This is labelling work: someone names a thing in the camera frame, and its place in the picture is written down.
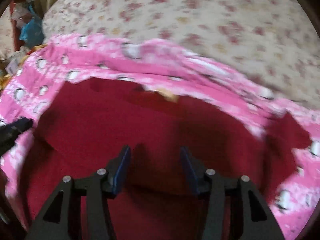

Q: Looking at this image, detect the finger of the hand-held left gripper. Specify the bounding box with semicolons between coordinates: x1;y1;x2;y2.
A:
0;117;34;157

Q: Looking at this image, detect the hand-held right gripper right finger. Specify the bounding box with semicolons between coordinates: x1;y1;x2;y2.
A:
180;146;285;240

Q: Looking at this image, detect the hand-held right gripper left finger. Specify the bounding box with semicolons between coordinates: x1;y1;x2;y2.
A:
25;145;132;240

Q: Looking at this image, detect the dark red cloth garment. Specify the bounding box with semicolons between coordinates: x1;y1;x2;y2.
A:
24;77;312;240

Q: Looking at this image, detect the blue plastic bag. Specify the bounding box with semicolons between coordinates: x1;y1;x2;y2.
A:
19;5;45;48

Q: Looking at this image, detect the pink penguin print blanket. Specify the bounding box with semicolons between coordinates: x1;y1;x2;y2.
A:
0;34;320;240

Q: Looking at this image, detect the floral print bedsheet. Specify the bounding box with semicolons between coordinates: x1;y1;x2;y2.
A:
41;0;320;110

